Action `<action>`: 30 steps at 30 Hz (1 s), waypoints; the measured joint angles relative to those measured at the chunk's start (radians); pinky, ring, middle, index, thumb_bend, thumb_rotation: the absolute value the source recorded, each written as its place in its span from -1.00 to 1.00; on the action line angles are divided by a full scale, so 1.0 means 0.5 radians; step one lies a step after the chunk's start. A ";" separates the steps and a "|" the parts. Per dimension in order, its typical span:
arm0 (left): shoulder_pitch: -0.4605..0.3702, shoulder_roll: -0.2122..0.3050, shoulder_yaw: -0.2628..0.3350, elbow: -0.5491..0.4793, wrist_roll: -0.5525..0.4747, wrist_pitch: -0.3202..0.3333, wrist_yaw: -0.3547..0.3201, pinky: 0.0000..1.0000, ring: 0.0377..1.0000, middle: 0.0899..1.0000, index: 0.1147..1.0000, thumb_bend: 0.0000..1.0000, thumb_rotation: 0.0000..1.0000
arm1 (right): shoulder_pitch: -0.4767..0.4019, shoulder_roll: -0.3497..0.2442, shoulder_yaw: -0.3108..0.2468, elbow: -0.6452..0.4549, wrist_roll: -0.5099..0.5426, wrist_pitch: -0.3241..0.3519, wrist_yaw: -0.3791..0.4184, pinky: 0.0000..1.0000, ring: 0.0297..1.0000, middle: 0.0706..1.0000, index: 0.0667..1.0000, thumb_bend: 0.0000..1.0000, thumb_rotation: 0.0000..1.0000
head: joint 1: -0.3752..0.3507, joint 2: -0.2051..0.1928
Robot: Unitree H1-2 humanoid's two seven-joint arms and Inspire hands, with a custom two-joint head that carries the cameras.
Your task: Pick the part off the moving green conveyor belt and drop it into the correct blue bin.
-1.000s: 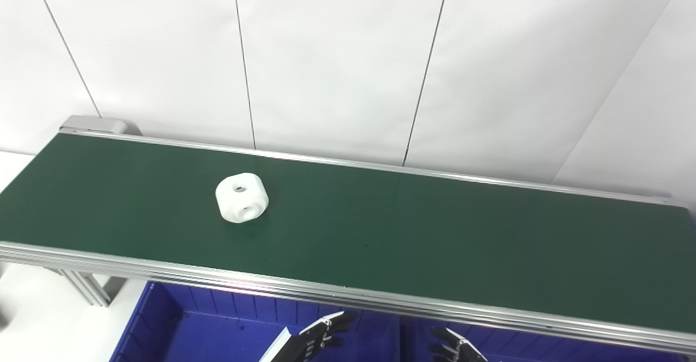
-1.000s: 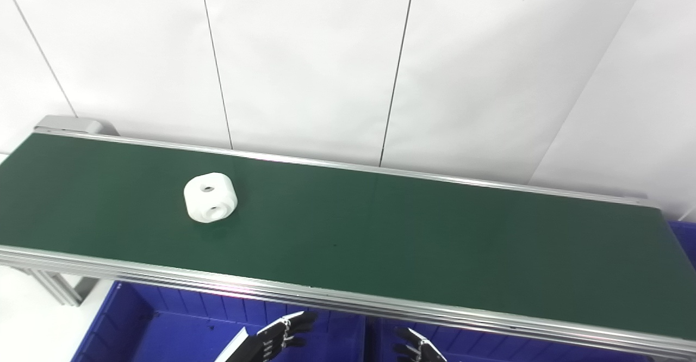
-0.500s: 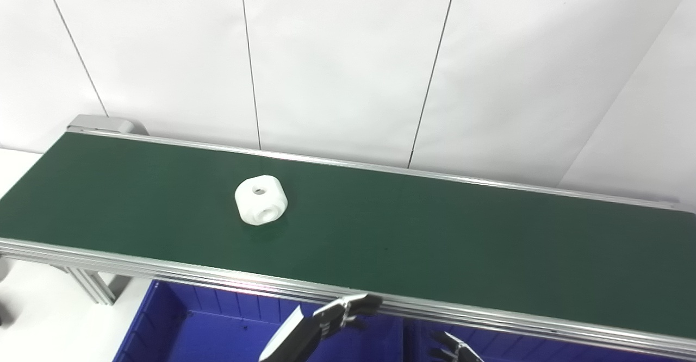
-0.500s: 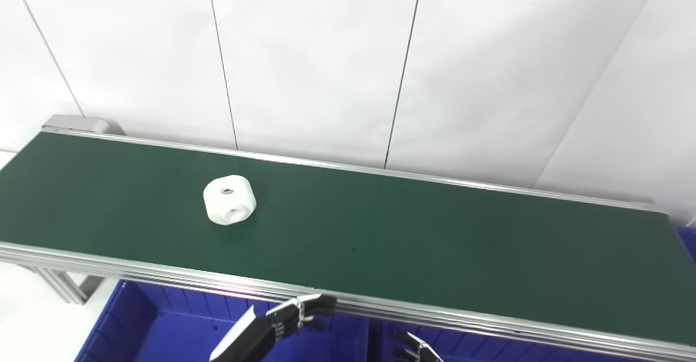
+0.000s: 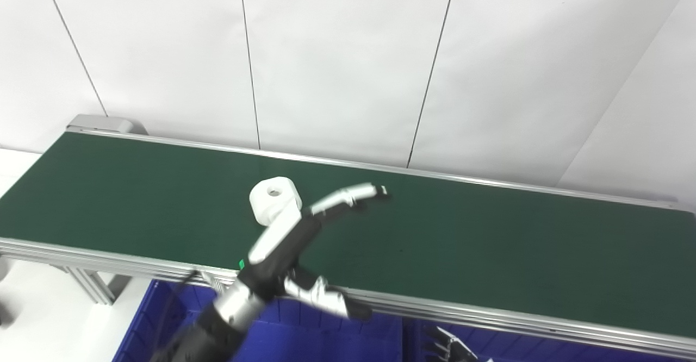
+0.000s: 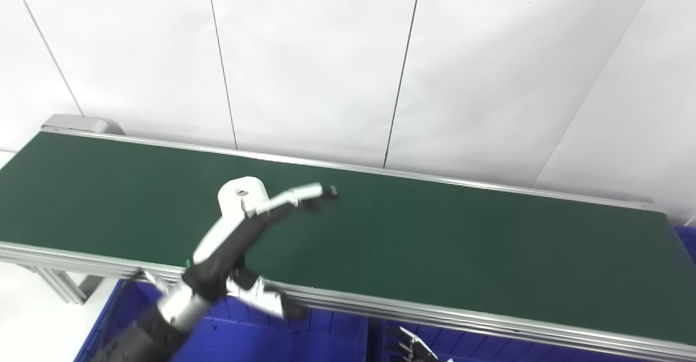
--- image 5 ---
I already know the grey conveyor end housing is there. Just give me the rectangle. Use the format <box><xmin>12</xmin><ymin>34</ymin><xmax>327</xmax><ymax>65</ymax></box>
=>
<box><xmin>66</xmin><ymin>114</ymin><xmax>149</xmax><ymax>136</ymax></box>

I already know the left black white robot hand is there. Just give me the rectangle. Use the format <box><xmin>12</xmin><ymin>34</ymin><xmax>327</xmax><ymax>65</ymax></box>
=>
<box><xmin>238</xmin><ymin>183</ymin><xmax>391</xmax><ymax>321</ymax></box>

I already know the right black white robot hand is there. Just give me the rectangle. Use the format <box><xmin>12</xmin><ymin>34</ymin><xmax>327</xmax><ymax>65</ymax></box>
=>
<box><xmin>424</xmin><ymin>325</ymin><xmax>480</xmax><ymax>362</ymax></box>

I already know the blue plastic bin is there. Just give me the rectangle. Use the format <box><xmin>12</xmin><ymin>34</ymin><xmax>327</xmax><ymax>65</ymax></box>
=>
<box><xmin>402</xmin><ymin>319</ymin><xmax>696</xmax><ymax>362</ymax></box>
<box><xmin>111</xmin><ymin>279</ymin><xmax>404</xmax><ymax>362</ymax></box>

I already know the aluminium conveyor leg strut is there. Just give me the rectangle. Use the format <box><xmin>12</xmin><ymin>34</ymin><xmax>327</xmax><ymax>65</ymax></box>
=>
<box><xmin>52</xmin><ymin>264</ymin><xmax>132</xmax><ymax>306</ymax></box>

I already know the green conveyor belt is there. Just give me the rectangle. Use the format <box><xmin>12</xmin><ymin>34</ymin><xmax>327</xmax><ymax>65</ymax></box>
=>
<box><xmin>0</xmin><ymin>132</ymin><xmax>696</xmax><ymax>339</ymax></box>
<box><xmin>0</xmin><ymin>126</ymin><xmax>696</xmax><ymax>360</ymax></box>

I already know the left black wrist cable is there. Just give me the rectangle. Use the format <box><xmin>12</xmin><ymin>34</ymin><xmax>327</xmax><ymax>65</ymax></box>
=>
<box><xmin>152</xmin><ymin>269</ymin><xmax>226</xmax><ymax>362</ymax></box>

